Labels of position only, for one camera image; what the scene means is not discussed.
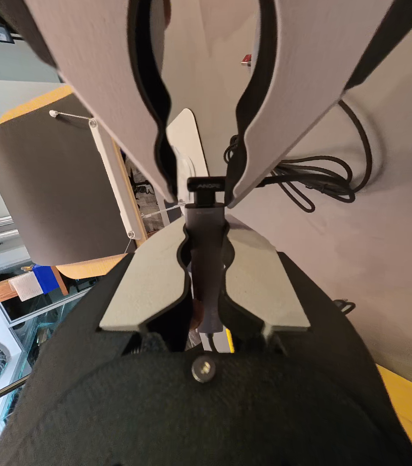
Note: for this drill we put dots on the white foam block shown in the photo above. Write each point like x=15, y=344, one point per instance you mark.
x=27, y=285

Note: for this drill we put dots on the grey lettered USB hub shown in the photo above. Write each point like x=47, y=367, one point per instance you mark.
x=206, y=255

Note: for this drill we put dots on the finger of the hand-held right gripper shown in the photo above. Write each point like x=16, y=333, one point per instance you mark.
x=308, y=72
x=93, y=54

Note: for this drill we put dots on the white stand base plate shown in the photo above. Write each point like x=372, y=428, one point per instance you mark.
x=187, y=131

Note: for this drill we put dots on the blue storage box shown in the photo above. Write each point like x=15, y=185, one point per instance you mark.
x=47, y=278

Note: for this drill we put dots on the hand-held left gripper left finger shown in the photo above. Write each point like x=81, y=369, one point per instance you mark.
x=147, y=284

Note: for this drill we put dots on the metal stand rod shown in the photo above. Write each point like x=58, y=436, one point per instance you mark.
x=162, y=211

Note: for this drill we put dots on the wooden framed dark board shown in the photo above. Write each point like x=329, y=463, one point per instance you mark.
x=45, y=182

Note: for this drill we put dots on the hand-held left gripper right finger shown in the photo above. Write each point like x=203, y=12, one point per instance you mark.
x=264, y=291

